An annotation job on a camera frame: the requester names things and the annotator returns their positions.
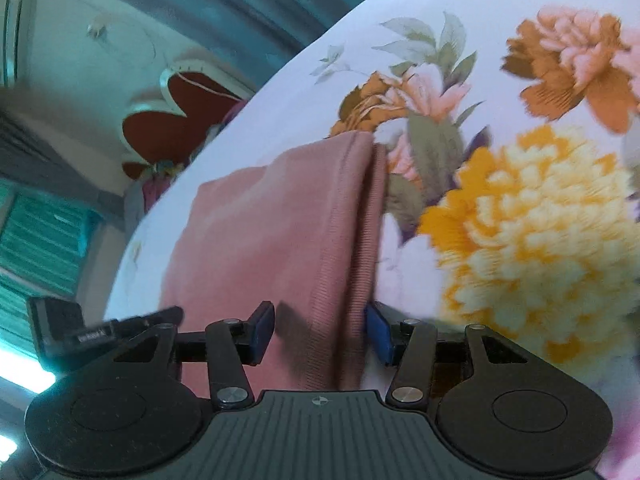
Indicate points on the red heart-shaped headboard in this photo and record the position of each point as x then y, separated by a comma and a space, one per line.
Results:
175, 120

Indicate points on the teal window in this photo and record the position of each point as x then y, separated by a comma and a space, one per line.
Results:
45, 245

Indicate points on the pink folded clothes pile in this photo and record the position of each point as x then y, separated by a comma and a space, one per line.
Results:
150, 190

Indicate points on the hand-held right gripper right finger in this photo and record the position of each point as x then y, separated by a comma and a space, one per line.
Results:
376, 330

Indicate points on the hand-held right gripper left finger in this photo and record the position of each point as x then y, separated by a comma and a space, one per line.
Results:
263, 332

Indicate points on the white wall hook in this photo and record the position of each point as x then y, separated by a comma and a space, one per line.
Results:
99, 25

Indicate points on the white air conditioner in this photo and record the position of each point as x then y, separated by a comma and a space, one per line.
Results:
15, 35

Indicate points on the white floral bedsheet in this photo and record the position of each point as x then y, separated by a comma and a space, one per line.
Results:
500, 210

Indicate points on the pink small garment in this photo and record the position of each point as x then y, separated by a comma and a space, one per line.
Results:
280, 240

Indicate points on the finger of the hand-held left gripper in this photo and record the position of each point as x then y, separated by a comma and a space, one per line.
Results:
150, 319

